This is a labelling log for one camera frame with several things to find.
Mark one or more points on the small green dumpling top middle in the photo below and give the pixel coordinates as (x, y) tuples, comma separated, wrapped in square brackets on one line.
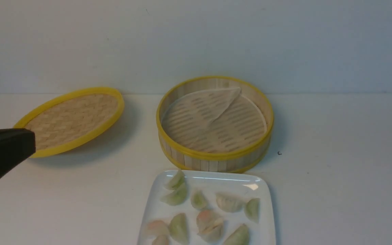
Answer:
[(198, 200)]

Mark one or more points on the green dumpling centre left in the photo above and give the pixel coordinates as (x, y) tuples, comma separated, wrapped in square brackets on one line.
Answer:
[(178, 229)]

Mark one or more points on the green dumpling beside top left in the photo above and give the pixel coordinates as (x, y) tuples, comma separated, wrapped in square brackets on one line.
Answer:
[(176, 197)]

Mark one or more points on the white mesh steamer liner cloth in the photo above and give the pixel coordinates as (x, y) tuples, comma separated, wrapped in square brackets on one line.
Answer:
[(194, 112)]

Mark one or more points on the pink dumpling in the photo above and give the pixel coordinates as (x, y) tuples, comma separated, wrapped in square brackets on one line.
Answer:
[(161, 240), (155, 228)]

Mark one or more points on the green dumpling right middle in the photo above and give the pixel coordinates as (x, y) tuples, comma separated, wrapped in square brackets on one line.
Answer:
[(241, 236)]

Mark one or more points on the white dumpling top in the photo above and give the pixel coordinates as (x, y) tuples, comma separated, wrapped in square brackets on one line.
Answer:
[(229, 203)]

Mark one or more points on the white square plate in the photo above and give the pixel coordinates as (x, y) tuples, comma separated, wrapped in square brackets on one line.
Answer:
[(242, 186)]

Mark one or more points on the woven bamboo steamer lid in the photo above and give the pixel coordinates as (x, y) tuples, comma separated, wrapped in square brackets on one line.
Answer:
[(73, 119)]

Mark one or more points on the green dumpling top right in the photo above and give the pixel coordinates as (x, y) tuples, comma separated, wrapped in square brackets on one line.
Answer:
[(252, 210)]

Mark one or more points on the pink dumpling lower left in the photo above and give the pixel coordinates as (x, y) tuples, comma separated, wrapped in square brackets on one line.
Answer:
[(161, 240)]

